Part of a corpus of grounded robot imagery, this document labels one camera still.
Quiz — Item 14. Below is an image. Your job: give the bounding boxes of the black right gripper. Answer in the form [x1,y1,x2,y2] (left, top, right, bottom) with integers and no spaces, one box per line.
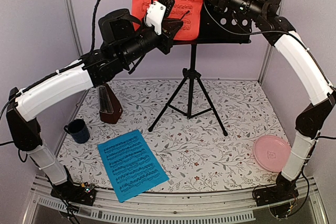
[196,0,267,20]

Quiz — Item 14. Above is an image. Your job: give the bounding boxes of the black music stand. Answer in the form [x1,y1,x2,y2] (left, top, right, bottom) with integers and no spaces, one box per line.
[132,0,259,137]

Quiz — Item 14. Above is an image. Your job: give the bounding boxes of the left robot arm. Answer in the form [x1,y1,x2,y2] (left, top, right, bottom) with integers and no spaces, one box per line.
[6,9,183,205]

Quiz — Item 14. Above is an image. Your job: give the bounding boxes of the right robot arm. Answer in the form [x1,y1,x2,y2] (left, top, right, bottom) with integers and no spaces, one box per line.
[206,0,335,201]

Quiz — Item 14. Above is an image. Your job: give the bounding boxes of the brown wooden metronome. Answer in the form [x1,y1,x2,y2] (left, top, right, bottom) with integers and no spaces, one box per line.
[98,83,123,124]

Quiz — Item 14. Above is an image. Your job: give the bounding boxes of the dark blue mug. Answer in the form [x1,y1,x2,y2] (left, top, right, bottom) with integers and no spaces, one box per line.
[64,119,90,144]

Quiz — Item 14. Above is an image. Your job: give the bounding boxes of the blue sheet music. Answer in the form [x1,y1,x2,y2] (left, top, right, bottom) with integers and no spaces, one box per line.
[98,130,169,202]

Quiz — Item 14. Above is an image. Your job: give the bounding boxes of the pink plastic plate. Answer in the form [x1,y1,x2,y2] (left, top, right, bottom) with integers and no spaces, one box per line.
[253,135,291,173]

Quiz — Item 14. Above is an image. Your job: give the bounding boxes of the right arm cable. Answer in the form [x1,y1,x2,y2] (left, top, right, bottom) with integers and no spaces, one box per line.
[203,0,289,36]

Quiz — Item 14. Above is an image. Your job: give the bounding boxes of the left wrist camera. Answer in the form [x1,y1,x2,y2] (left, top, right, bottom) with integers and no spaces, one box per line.
[144,0,175,35]

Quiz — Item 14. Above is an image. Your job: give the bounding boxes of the right aluminium frame post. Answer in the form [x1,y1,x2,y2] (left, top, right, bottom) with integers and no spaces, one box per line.
[258,0,289,83]

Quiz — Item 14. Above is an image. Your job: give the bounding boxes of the aluminium frame post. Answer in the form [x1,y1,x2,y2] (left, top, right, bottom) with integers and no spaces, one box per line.
[64,0,83,56]
[258,0,289,83]

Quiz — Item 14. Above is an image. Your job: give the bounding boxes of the left aluminium frame post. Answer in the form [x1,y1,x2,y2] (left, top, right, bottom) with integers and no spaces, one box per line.
[64,0,83,56]

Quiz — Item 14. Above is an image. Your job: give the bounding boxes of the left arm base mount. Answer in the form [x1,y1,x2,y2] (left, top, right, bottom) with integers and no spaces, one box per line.
[50,182,97,206]

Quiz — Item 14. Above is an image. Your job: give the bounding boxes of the front aluminium rail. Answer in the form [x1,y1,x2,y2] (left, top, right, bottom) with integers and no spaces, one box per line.
[22,175,331,223]

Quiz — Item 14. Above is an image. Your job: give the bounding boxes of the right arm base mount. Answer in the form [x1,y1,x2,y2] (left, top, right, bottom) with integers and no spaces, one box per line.
[252,185,299,219]

